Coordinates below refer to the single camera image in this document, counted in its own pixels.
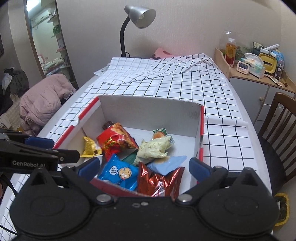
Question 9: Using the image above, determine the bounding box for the yellow candy wrapper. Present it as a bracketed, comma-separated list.
[80, 137, 102, 158]

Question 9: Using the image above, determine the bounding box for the light blue biscuit packet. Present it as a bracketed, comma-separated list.
[147, 156, 187, 176]

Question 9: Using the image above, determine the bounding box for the blue cookie snack packet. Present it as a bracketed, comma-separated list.
[97, 154, 139, 191]

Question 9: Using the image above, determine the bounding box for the red snack bag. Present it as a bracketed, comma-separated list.
[96, 123, 138, 162]

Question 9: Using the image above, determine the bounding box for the pale green snack packet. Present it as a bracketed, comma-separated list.
[133, 136, 175, 166]

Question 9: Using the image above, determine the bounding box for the dark red foil packet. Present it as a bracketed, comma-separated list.
[137, 162, 185, 199]

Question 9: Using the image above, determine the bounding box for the pink jacket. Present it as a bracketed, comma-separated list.
[20, 74, 76, 136]

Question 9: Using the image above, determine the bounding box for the red cardboard box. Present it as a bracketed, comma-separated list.
[55, 95, 204, 194]

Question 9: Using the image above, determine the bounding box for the wooden chair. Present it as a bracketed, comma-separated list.
[257, 92, 295, 195]

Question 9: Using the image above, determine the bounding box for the white grid tablecloth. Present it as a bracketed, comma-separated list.
[0, 53, 273, 241]

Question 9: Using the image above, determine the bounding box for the wooden grey cabinet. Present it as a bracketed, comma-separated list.
[214, 48, 295, 126]

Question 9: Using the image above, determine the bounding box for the white digital timer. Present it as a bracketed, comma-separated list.
[236, 61, 250, 75]

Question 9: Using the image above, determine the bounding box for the tissue pack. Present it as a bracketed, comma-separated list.
[244, 53, 265, 79]

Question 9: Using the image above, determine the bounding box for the orange drink bottle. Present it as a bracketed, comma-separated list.
[225, 38, 236, 68]

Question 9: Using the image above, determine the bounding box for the yellow container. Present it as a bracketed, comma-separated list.
[259, 53, 278, 74]

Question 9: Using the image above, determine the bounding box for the grey desk lamp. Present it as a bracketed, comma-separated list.
[119, 4, 157, 58]

